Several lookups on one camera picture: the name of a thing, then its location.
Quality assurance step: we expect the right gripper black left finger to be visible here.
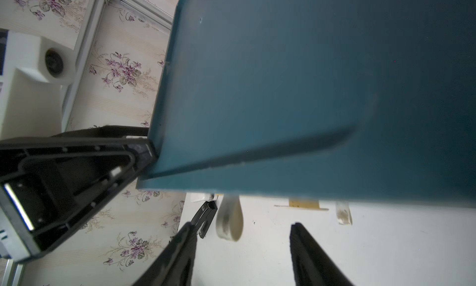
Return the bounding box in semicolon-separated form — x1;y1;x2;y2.
133;222;197;286

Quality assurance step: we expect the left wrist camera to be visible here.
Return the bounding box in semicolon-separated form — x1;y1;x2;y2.
1;29;76;140

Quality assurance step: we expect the yellow drawer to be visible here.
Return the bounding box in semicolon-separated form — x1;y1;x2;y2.
274;199;328;211

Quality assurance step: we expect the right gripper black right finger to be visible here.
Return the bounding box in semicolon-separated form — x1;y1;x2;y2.
290;223;352;286

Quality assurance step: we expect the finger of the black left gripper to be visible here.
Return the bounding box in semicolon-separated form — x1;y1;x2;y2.
1;126;156;263

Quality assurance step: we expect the teal drawer cabinet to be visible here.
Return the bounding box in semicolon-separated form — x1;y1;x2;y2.
138;0;476;207

